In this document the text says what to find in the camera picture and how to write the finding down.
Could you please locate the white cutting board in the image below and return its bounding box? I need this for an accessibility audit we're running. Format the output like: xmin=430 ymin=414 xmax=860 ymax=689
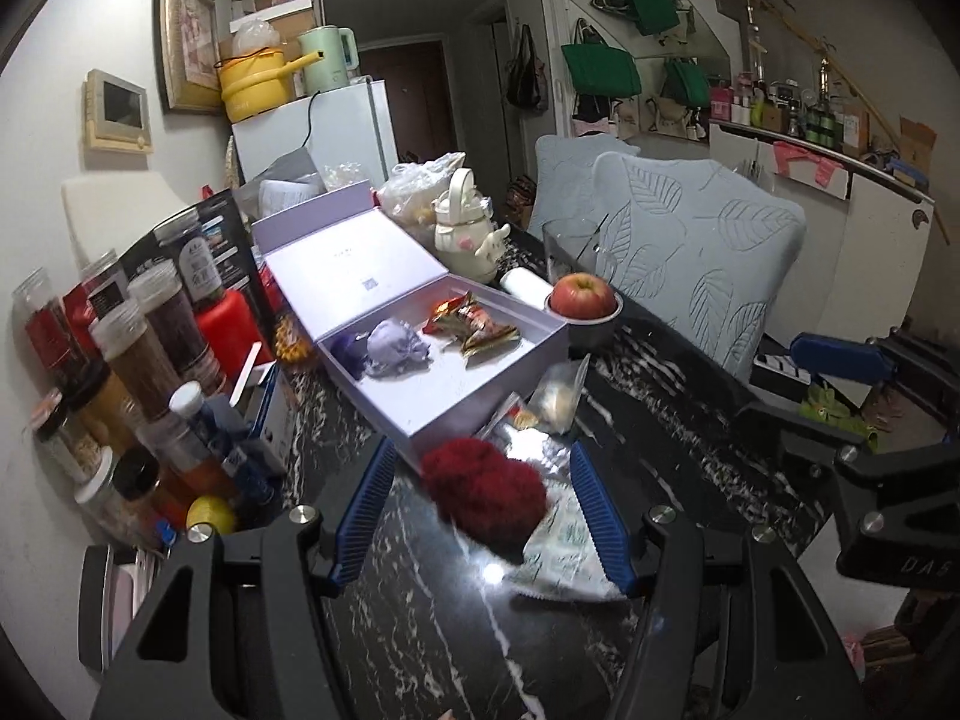
xmin=60 ymin=171 xmax=185 ymax=256

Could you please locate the framed picture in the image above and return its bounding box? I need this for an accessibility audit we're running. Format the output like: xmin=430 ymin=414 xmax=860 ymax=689
xmin=155 ymin=0 xmax=226 ymax=115

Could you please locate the red bottle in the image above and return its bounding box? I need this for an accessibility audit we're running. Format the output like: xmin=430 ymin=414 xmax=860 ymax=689
xmin=196 ymin=289 xmax=260 ymax=391

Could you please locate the dark brown door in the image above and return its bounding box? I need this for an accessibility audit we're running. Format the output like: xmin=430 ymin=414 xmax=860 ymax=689
xmin=358 ymin=36 xmax=451 ymax=162

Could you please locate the small cardboard box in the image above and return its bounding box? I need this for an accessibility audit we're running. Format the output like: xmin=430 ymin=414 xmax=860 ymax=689
xmin=896 ymin=116 xmax=938 ymax=166

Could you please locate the white power strip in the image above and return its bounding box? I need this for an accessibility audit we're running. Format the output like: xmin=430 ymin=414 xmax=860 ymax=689
xmin=754 ymin=352 xmax=811 ymax=385

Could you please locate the dark purple pouch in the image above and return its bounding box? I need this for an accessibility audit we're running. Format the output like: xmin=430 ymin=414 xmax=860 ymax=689
xmin=330 ymin=331 xmax=372 ymax=380

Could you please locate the lavender satin pouch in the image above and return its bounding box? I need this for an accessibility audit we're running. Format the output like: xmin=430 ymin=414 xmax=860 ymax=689
xmin=365 ymin=319 xmax=434 ymax=377

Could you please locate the red foil pouch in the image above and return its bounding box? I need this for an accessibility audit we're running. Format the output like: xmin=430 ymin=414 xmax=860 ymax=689
xmin=61 ymin=270 xmax=130 ymax=338

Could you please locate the white printed packet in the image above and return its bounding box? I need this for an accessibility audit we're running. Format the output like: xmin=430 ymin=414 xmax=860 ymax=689
xmin=510 ymin=484 xmax=627 ymax=605

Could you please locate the black printed box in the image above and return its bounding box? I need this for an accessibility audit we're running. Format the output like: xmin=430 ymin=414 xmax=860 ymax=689
xmin=120 ymin=187 xmax=282 ymax=346

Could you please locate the white paper strip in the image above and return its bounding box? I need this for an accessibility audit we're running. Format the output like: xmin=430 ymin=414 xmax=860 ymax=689
xmin=229 ymin=341 xmax=263 ymax=404

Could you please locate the white fridge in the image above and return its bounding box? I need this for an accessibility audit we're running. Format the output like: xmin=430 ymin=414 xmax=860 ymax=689
xmin=231 ymin=79 xmax=398 ymax=188

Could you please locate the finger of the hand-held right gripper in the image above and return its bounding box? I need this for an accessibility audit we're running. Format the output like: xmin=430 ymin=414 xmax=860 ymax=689
xmin=790 ymin=326 xmax=960 ymax=398
xmin=739 ymin=399 xmax=960 ymax=533

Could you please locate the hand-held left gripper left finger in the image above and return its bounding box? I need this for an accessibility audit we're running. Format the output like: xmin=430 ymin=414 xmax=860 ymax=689
xmin=90 ymin=435 xmax=398 ymax=720

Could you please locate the green tote bag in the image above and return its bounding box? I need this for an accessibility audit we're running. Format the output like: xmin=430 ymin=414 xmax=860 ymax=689
xmin=561 ymin=19 xmax=644 ymax=97

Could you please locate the black power cord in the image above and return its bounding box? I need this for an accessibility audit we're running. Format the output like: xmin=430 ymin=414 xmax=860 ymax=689
xmin=298 ymin=90 xmax=325 ymax=152

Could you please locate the grey plastic mailer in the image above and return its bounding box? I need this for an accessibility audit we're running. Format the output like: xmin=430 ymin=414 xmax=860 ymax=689
xmin=240 ymin=146 xmax=331 ymax=203

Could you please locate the white paper sheet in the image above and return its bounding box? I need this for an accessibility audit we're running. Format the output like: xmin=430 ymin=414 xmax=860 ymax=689
xmin=259 ymin=178 xmax=325 ymax=222

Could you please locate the yellow pot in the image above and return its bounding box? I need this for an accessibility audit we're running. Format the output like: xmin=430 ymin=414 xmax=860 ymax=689
xmin=217 ymin=47 xmax=323 ymax=123

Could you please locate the dark hanging bag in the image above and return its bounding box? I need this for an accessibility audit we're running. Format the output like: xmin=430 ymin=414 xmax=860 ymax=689
xmin=506 ymin=24 xmax=551 ymax=115

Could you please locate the pink paper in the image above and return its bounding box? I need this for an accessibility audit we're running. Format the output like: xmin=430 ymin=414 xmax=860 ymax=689
xmin=772 ymin=141 xmax=852 ymax=200

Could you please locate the white curved counter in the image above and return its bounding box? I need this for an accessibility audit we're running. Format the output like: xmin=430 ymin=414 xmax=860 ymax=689
xmin=709 ymin=120 xmax=938 ymax=361

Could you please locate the grey case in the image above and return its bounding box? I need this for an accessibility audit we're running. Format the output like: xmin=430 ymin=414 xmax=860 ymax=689
xmin=79 ymin=544 xmax=143 ymax=672

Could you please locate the blue tube white cap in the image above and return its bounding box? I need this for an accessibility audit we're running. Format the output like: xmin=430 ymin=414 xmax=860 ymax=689
xmin=169 ymin=381 xmax=248 ymax=481

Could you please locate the yellow snack bag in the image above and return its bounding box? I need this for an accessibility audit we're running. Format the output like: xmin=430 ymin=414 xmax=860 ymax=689
xmin=271 ymin=315 xmax=316 ymax=365

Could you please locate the beige canvas tote bag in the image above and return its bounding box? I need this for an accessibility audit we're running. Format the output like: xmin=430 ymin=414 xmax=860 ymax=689
xmin=613 ymin=94 xmax=650 ymax=137

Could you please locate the small grey bowl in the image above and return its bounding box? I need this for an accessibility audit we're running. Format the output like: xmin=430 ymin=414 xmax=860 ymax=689
xmin=544 ymin=292 xmax=625 ymax=350

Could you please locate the white paper roll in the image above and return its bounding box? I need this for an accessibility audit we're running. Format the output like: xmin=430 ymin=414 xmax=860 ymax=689
xmin=499 ymin=268 xmax=552 ymax=308

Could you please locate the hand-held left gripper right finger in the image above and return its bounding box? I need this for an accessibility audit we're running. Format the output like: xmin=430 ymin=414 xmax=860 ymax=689
xmin=570 ymin=441 xmax=867 ymax=720

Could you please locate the blue white carton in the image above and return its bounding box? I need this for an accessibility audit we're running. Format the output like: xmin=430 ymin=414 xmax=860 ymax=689
xmin=232 ymin=360 xmax=290 ymax=466

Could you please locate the white ceramic teapot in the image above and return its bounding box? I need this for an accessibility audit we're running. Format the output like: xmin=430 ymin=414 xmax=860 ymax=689
xmin=433 ymin=167 xmax=512 ymax=286

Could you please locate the row of bottles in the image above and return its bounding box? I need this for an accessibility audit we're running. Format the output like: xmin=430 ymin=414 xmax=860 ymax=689
xmin=709 ymin=0 xmax=871 ymax=158

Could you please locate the brown gold snack packet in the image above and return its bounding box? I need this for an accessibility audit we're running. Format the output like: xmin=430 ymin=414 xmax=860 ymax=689
xmin=457 ymin=298 xmax=511 ymax=342

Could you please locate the clear zip bag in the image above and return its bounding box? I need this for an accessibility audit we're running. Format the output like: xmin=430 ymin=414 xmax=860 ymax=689
xmin=529 ymin=356 xmax=592 ymax=436

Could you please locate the glass mug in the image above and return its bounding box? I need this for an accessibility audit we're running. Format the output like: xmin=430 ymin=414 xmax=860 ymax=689
xmin=541 ymin=217 xmax=617 ymax=282

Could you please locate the red apple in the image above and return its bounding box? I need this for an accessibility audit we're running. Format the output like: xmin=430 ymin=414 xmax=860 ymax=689
xmin=551 ymin=274 xmax=617 ymax=323

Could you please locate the group of clear food jars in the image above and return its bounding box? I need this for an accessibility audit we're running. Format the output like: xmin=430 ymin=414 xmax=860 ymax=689
xmin=11 ymin=210 xmax=260 ymax=548

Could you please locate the yellow lemon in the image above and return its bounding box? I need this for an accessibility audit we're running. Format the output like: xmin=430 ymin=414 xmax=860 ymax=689
xmin=185 ymin=495 xmax=239 ymax=537

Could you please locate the wall intercom panel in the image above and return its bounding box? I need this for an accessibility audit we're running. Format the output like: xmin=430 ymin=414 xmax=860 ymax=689
xmin=82 ymin=69 xmax=153 ymax=155

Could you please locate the green electric kettle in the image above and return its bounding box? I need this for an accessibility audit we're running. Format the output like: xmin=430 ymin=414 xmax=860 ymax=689
xmin=298 ymin=26 xmax=359 ymax=97

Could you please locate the brown woven bag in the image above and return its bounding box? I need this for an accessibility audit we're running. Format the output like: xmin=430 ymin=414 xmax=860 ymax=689
xmin=506 ymin=176 xmax=541 ymax=226

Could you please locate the clear plastic food bag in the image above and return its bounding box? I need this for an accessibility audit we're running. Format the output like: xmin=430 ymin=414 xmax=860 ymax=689
xmin=375 ymin=152 xmax=467 ymax=226

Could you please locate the leaf patterned chair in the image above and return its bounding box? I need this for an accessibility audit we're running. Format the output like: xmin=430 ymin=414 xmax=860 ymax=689
xmin=525 ymin=135 xmax=642 ymax=241
xmin=592 ymin=152 xmax=807 ymax=383

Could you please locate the red fuzzy pouch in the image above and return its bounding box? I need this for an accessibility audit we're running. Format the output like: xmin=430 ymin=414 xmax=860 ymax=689
xmin=418 ymin=436 xmax=548 ymax=560

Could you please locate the lavender gift box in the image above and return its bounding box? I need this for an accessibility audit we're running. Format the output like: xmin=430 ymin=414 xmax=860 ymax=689
xmin=250 ymin=180 xmax=571 ymax=470

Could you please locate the silver foil packet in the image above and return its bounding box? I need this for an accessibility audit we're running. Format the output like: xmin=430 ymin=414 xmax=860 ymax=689
xmin=476 ymin=390 xmax=578 ymax=488

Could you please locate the crumpled clear plastic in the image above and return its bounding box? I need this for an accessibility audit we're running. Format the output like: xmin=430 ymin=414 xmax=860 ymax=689
xmin=231 ymin=19 xmax=280 ymax=57

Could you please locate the clear plastic case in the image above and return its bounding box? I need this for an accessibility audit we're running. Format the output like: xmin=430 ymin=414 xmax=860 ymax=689
xmin=112 ymin=547 xmax=162 ymax=616

